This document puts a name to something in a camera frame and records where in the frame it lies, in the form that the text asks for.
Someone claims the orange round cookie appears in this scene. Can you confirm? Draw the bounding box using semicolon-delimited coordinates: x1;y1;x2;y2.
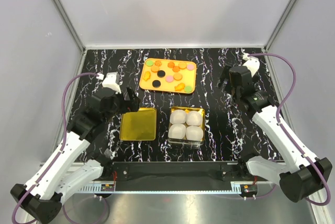
178;62;187;69
173;73;183;81
151;66;160;73

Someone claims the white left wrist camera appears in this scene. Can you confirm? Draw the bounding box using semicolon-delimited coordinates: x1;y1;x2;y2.
97;72;121;94

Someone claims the black sandwich cookie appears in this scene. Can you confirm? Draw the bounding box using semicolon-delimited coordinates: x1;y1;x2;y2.
157;70;165;77
152;80;161;88

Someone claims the gold tin lid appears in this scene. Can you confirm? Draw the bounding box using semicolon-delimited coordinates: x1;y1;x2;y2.
120;108;157;141

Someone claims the orange plastic tray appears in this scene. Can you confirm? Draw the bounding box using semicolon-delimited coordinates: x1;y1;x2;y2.
139;58;197;94

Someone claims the orange flower cookie centre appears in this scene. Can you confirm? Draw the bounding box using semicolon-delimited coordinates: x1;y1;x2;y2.
172;66;180;73

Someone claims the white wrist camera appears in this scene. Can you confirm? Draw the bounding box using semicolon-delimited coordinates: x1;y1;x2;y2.
242;53;260;77
97;72;121;94

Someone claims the orange round cookie back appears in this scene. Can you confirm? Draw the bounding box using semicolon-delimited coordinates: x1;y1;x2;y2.
178;62;187;69

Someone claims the green round cookie back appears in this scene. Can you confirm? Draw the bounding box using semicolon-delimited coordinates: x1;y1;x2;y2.
146;60;154;66

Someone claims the white paper cup front right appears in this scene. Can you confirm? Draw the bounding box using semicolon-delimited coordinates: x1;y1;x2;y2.
186;126;204;141

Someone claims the white paper cup back right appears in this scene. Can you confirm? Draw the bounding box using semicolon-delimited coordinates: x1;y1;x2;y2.
186;111;203;126

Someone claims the green round cookie front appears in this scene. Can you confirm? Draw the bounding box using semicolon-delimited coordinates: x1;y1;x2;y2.
184;86;193;93

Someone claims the white paper cup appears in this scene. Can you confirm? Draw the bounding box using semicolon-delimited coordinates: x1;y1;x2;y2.
168;124;186;139
186;126;204;141
170;109;187;125
186;111;203;126

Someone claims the orange fish cookie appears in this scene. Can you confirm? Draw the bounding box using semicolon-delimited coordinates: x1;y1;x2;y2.
174;83;185;92
142;71;151;81

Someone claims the white paper cup front left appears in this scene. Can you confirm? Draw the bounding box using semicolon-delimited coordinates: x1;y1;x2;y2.
168;124;186;139

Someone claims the pink round cookie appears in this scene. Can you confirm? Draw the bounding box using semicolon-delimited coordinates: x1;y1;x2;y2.
165;75;174;83
187;64;195;71

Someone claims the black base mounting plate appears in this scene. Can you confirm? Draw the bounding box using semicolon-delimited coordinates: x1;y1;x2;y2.
100;161;265;192

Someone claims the green round cookie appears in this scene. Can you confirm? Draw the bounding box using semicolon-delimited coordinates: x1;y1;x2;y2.
146;60;154;66
184;86;193;93

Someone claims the orange flower cookie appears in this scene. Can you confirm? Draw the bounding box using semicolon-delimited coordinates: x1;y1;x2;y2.
167;62;175;68
154;61;162;66
172;66;180;73

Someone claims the orange flower cookie back left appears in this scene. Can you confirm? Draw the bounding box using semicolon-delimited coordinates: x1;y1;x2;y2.
154;61;162;66

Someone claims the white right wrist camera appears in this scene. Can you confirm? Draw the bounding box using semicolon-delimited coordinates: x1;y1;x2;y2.
242;53;260;77

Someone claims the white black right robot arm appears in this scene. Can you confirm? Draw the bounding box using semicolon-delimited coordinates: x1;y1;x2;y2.
218;65;332;203

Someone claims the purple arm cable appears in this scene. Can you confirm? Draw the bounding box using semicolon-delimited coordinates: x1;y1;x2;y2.
11;72;108;224
248;53;332;206

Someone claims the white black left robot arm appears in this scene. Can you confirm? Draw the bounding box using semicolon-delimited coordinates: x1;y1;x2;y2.
10;87;141;223

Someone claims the orange flower cookie middle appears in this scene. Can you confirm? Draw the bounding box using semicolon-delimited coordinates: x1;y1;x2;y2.
167;62;175;68

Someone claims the gold cookie tin box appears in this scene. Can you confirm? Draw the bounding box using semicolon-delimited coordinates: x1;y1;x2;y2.
167;106;205;149

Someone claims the white paper cup back left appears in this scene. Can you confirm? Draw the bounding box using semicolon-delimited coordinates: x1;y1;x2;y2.
170;109;187;125

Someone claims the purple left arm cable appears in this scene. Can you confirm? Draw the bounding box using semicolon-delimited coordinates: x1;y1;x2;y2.
11;72;108;224

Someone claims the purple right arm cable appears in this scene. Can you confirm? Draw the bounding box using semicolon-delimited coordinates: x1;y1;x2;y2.
248;53;332;206

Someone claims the pink round cookie back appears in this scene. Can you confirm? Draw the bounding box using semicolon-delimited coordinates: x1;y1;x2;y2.
187;64;195;71

